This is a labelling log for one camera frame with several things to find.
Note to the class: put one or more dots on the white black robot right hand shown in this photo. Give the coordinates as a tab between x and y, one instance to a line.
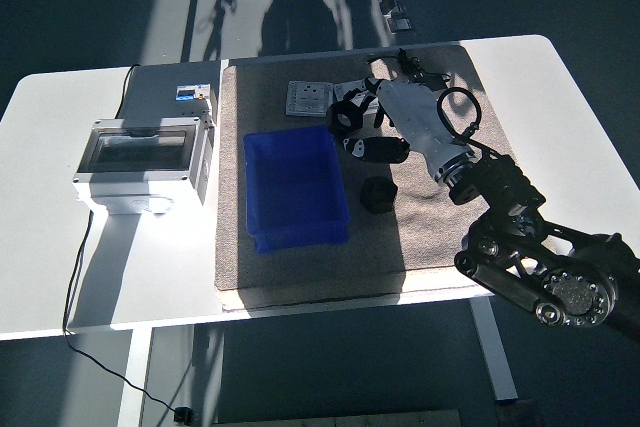
417	114

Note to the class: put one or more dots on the black plastic nut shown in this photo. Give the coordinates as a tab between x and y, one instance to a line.
378	195

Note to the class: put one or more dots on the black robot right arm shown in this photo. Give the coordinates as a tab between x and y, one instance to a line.
575	292

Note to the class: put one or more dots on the grey floor socket box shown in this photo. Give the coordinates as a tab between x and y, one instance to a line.
400	23

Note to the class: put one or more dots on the blue plastic box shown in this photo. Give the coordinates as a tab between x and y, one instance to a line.
292	182

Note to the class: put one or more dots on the grey electrical distribution box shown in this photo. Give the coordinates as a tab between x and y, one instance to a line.
137	182

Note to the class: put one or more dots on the grey-brown mat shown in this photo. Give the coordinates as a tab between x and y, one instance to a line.
435	232

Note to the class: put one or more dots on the small blue white breaker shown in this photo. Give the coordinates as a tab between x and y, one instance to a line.
191	93

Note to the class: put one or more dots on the white table leg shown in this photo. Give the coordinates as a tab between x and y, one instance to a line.
492	347
132	377

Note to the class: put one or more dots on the black floor plug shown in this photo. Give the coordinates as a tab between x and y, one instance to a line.
182	414

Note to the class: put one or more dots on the grey wall socket plate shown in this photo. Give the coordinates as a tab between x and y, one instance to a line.
308	98
343	89

